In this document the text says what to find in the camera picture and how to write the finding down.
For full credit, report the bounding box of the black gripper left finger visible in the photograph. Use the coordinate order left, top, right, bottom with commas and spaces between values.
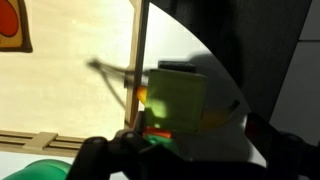
66, 135, 113, 180

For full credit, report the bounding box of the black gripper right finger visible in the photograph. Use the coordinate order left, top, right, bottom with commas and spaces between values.
246, 112, 306, 180

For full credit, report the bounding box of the green plastic bowl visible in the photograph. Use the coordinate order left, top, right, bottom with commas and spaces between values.
2, 158, 73, 180

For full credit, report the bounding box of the shallow wooden crate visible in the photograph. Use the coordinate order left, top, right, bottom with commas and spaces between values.
0, 0, 149, 158

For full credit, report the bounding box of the pink block with grey top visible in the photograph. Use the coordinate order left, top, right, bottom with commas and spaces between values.
157, 60, 198, 75

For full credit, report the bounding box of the red block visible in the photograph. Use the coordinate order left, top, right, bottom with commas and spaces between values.
143, 125, 173, 140

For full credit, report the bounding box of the yellow green block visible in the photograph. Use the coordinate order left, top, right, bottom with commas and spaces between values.
143, 68, 208, 134

